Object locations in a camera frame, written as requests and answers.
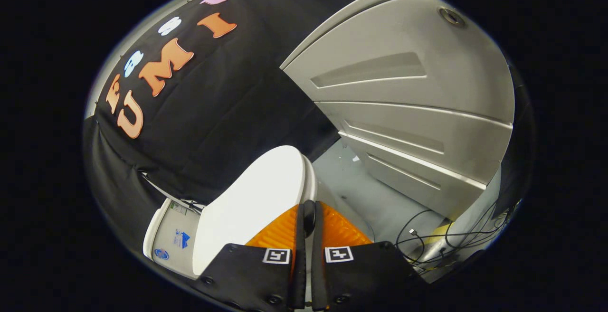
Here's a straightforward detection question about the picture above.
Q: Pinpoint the black toilet lid handle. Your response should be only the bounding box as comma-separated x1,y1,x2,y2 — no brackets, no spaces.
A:
304,200,317,237

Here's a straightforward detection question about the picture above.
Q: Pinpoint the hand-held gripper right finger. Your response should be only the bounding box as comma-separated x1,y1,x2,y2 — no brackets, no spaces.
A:
311,201,424,312

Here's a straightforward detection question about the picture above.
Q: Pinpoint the round metal cabinet lock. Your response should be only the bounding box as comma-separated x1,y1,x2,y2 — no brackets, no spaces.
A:
438,7,468,29

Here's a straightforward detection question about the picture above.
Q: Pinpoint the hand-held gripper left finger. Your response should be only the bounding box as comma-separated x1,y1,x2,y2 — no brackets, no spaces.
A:
197,200,307,311

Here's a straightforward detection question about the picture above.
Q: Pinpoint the white drawer cabinet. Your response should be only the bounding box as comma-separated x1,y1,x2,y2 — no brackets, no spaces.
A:
279,0,516,221

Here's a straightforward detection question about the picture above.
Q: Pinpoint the white toilet tank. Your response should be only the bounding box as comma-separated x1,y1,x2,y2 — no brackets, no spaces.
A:
142,198,206,280

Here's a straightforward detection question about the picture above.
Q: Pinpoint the black backdrop cloth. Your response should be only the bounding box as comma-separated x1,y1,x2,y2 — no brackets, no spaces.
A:
83,0,536,255

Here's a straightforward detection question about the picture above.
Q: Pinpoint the tangle of black floor cables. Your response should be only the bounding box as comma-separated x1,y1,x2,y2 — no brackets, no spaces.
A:
394,200,516,273

